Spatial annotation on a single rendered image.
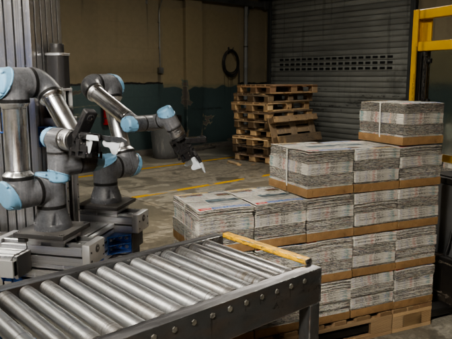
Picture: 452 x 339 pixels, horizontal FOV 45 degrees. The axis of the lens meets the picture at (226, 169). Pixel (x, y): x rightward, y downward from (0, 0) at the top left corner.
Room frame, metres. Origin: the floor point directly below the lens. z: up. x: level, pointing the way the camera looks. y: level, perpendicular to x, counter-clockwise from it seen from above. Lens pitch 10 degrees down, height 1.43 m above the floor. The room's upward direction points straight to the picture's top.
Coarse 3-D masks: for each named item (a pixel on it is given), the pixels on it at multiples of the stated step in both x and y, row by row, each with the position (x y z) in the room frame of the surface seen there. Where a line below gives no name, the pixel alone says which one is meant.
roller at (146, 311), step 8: (88, 272) 1.69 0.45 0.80; (80, 280) 1.68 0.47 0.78; (88, 280) 1.65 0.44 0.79; (96, 280) 1.63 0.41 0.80; (104, 280) 1.62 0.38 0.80; (96, 288) 1.60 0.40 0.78; (104, 288) 1.58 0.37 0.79; (112, 288) 1.56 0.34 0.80; (112, 296) 1.53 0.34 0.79; (120, 296) 1.51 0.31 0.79; (128, 296) 1.50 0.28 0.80; (120, 304) 1.49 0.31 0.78; (128, 304) 1.47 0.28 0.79; (136, 304) 1.45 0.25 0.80; (144, 304) 1.44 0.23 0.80; (136, 312) 1.43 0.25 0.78; (144, 312) 1.41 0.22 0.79; (152, 312) 1.40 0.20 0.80; (160, 312) 1.39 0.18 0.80
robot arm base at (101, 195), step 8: (96, 184) 2.61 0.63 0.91; (104, 184) 2.60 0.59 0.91; (112, 184) 2.62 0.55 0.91; (96, 192) 2.60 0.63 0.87; (104, 192) 2.59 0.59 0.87; (112, 192) 2.61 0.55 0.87; (96, 200) 2.59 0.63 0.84; (104, 200) 2.58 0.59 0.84; (112, 200) 2.59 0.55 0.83; (120, 200) 2.64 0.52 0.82
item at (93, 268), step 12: (192, 240) 2.05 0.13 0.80; (204, 240) 2.05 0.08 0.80; (216, 240) 2.09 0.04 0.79; (144, 252) 1.90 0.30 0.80; (156, 252) 1.90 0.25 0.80; (96, 264) 1.77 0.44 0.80; (108, 264) 1.78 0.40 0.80; (36, 276) 1.66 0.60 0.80; (48, 276) 1.66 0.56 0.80; (60, 276) 1.66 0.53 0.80; (72, 276) 1.69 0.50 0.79; (0, 288) 1.56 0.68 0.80; (12, 288) 1.56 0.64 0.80; (36, 288) 1.61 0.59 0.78
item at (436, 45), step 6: (420, 42) 3.56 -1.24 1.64; (426, 42) 3.51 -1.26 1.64; (432, 42) 3.46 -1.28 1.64; (438, 42) 3.42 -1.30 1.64; (444, 42) 3.38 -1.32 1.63; (450, 42) 3.33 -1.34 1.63; (420, 48) 3.55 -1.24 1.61; (426, 48) 3.50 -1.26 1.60; (432, 48) 3.46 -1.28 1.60; (438, 48) 3.42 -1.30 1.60; (444, 48) 3.37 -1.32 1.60; (450, 48) 3.33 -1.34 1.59
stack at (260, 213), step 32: (224, 192) 2.80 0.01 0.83; (256, 192) 2.81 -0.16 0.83; (288, 192) 2.81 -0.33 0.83; (384, 192) 2.85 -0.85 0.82; (192, 224) 2.49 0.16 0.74; (224, 224) 2.46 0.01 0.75; (256, 224) 2.54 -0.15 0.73; (288, 224) 2.61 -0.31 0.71; (320, 224) 2.68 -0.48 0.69; (352, 224) 2.77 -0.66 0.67; (320, 256) 2.68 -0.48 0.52; (352, 256) 2.78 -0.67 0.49; (384, 256) 2.85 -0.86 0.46; (352, 288) 2.77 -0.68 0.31; (384, 288) 2.85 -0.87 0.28; (288, 320) 2.61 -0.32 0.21; (352, 320) 2.80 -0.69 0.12; (384, 320) 2.86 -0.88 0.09
